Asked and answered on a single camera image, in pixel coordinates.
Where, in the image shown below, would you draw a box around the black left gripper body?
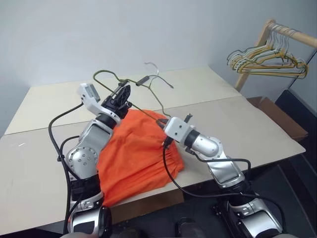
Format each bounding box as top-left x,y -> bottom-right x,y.
101,98 -> 131,119

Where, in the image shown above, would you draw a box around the olive green wire hanger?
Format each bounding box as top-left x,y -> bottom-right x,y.
92,70 -> 174,123

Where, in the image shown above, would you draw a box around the bunch of wire hangers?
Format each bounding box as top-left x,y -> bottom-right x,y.
229,31 -> 309,78

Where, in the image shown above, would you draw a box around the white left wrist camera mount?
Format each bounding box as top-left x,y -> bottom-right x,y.
78,83 -> 121,122

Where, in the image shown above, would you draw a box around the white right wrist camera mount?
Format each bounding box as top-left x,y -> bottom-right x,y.
164,116 -> 197,145

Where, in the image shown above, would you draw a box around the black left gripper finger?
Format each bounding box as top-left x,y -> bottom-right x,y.
106,86 -> 120,103
116,83 -> 131,105

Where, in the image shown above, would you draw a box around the orange shorts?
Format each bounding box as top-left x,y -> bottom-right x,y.
95,109 -> 185,208

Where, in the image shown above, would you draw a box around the brown cardboard box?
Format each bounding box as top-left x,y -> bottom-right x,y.
246,96 -> 309,142

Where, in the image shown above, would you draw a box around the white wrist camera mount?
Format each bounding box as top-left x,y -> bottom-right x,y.
78,83 -> 121,122
164,116 -> 197,145

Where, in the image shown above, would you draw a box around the grey wire hanger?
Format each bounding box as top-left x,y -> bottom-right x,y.
144,61 -> 175,90

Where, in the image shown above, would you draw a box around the black furniture piece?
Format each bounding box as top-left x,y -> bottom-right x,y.
274,88 -> 317,159

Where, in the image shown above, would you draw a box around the wooden clothes rack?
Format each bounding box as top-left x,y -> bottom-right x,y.
233,19 -> 317,93

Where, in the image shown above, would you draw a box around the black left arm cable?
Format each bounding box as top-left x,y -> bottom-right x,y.
48,103 -> 86,236

